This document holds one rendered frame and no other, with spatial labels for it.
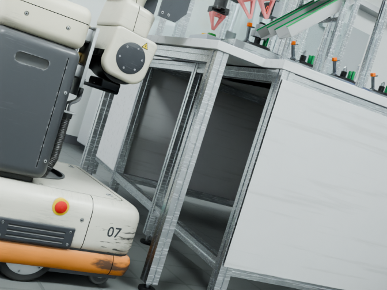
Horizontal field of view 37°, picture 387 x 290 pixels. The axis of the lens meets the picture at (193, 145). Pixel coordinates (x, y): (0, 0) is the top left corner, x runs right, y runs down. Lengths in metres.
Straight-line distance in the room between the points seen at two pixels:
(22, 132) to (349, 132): 1.06
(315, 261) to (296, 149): 0.41
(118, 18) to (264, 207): 0.78
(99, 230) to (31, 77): 0.50
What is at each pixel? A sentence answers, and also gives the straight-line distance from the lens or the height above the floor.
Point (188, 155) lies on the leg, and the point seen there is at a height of 0.48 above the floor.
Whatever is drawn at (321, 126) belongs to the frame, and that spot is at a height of 0.70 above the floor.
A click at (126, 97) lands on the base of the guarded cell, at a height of 0.59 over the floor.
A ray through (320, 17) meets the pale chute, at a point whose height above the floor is 1.09.
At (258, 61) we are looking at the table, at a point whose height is 0.84.
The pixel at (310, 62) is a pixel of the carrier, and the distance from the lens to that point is 2.77.
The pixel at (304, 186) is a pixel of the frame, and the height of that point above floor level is 0.49.
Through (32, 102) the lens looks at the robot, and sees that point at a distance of 1.66.
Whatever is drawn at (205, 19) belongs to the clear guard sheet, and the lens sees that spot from 3.98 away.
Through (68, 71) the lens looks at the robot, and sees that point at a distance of 1.68.
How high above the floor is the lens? 0.61
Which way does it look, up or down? 3 degrees down
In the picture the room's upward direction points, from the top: 17 degrees clockwise
